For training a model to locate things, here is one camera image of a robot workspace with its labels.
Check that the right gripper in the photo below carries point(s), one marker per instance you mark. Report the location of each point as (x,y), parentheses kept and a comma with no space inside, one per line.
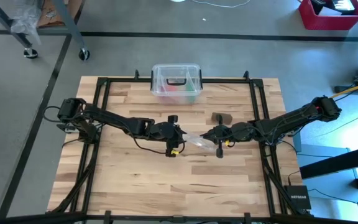
(238,132)

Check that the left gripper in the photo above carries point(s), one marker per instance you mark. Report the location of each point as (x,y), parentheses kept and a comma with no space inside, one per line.
(171,133)

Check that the clear zip plastic bag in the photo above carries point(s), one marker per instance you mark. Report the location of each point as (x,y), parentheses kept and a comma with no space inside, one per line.
(197,142)

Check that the brown elastic bandage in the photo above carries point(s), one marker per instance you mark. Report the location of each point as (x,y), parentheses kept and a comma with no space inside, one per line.
(227,118)

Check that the clear plastic storage box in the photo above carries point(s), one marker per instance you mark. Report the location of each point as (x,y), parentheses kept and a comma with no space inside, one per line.
(176,99)

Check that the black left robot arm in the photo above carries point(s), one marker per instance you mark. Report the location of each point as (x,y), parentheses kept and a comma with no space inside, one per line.
(117,119)

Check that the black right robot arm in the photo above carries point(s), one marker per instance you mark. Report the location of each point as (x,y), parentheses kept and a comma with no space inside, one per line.
(294,118)

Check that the green bandage roll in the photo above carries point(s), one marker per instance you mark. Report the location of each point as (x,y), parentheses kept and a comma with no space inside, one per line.
(193,90)

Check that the orange bandage roll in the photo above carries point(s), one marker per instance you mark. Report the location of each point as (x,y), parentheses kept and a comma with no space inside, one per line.
(175,89)

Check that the white round object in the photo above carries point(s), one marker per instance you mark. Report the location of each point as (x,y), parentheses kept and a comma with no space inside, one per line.
(178,1)

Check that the grey metal cart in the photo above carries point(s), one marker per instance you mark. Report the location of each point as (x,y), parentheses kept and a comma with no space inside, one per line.
(71,21)

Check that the red plastic crate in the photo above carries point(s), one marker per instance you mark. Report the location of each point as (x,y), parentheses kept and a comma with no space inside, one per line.
(331,23)

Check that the white paper sheet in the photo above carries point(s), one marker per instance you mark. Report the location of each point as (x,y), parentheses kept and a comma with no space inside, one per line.
(329,12)

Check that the brown cardboard sheet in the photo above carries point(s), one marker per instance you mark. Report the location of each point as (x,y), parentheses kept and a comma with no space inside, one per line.
(50,17)

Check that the black electronics box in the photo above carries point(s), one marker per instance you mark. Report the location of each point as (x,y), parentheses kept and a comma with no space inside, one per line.
(346,4)

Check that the crumpled clear plastic wrap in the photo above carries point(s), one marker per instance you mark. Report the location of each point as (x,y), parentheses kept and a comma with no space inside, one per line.
(26,21)

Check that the black metal table frame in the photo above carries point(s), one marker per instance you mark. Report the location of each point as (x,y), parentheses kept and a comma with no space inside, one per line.
(213,219)

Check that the black Netgear network switch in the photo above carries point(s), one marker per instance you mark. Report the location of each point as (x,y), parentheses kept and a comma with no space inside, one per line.
(297,197)

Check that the black desk frame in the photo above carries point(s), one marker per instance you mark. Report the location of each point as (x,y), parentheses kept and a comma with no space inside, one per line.
(337,161)

